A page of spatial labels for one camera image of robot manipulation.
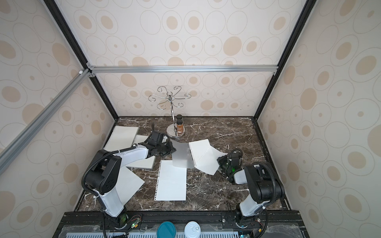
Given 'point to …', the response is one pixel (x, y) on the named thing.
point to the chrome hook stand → (171, 130)
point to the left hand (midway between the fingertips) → (180, 148)
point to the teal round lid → (166, 229)
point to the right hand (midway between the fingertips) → (223, 156)
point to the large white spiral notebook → (121, 137)
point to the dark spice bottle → (179, 116)
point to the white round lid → (192, 230)
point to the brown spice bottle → (180, 127)
